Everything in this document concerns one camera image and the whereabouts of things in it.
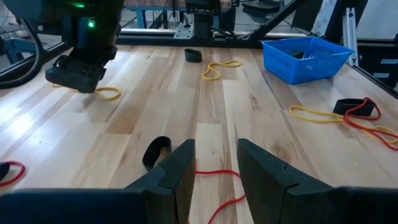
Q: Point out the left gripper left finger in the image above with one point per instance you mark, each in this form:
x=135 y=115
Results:
x=168 y=193

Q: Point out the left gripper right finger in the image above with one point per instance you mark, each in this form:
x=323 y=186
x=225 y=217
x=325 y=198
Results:
x=273 y=193

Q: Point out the wide black rubber band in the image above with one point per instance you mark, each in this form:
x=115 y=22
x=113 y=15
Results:
x=148 y=154
x=3 y=171
x=348 y=107
x=192 y=56

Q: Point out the thin yellow rubber band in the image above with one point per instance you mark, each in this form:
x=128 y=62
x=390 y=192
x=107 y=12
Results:
x=119 y=93
x=237 y=63
x=314 y=120

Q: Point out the thin red rubber band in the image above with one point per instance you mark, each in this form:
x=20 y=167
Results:
x=217 y=171
x=23 y=170
x=360 y=127

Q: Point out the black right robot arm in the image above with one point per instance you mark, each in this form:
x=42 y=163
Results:
x=93 y=12

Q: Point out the blue-legged background table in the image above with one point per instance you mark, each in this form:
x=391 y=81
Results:
x=140 y=18

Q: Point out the blue plastic basket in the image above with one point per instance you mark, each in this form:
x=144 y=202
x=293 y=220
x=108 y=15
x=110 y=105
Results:
x=298 y=68

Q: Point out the blue metal frame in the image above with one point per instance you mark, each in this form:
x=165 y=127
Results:
x=15 y=46

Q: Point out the silver arm base bracket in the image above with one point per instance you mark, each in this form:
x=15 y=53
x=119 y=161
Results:
x=183 y=32

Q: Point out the silver aluminium post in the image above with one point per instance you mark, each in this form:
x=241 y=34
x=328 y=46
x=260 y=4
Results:
x=349 y=37

